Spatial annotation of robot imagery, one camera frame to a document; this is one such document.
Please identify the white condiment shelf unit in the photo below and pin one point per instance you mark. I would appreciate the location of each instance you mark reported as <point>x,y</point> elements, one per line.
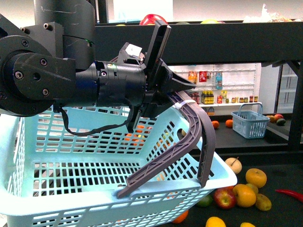
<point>222,88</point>

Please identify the green lime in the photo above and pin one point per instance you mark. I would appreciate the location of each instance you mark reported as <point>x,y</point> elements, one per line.
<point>205,201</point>

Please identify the orange fruit beside apple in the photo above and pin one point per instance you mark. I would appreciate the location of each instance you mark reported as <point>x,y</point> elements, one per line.
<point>245,196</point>

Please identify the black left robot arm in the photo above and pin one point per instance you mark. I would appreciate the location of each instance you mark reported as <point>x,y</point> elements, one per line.
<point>52,64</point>

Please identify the orange tangerine near front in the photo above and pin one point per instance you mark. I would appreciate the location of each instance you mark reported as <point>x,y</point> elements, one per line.
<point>181,217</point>

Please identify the yellow-orange round pear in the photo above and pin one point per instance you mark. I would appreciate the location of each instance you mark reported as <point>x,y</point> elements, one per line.
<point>256,177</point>

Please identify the red yellow apple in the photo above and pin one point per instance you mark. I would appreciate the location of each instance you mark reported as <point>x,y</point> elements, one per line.
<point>224,198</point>

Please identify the red chili pepper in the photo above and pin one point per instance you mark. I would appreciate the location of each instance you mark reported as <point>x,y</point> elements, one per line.
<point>293,194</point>

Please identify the red apple on top shelf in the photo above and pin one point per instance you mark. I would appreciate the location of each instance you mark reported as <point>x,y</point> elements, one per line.
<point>150,19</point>

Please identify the light teal plastic basket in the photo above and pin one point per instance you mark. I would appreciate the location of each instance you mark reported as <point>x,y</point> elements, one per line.
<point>49,178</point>

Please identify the yellow lemon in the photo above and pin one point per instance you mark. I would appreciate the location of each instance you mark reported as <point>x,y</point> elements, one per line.
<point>215,222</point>

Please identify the black metal shelf rack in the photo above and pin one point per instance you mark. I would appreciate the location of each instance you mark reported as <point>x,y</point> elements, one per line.
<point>266,43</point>

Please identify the olive kiwi fruit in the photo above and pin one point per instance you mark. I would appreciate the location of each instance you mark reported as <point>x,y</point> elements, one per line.
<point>263,203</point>

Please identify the grey basket handle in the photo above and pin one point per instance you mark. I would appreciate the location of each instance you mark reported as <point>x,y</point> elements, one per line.
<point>200,127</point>

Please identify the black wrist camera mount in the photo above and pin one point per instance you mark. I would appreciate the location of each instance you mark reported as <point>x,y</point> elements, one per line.
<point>157,44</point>

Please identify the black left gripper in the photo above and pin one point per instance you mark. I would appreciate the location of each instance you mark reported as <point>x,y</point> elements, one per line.
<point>161,82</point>

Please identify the small blue shopping basket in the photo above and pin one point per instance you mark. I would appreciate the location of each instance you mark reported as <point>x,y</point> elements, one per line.
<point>250,124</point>

